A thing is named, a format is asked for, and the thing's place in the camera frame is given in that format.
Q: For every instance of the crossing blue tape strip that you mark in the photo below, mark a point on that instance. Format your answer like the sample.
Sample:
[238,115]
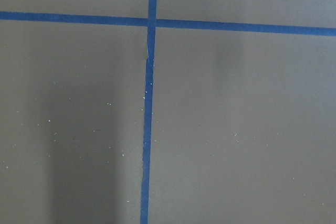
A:
[166,23]

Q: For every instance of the long blue tape strip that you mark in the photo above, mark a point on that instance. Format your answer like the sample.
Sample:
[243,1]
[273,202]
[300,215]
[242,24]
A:
[148,103]

